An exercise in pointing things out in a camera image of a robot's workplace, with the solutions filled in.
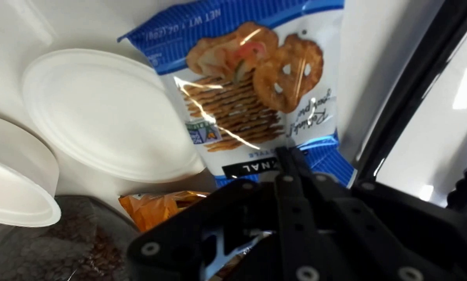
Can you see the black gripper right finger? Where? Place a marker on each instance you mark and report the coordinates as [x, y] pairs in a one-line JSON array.
[[388, 234]]

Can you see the dark brown container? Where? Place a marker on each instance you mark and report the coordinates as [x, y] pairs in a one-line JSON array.
[[87, 244]]

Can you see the orange snack bag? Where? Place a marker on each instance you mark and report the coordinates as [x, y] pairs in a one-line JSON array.
[[148, 211]]

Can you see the small white plate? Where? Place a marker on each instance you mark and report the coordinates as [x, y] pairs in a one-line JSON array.
[[107, 113]]

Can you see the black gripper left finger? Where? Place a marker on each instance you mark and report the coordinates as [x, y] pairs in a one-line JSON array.
[[268, 223]]

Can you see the blue pretzel snack packet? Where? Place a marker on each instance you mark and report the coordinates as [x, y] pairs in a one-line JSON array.
[[249, 77]]

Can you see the white bowl with snacks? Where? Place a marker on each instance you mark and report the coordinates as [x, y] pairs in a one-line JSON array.
[[28, 178]]

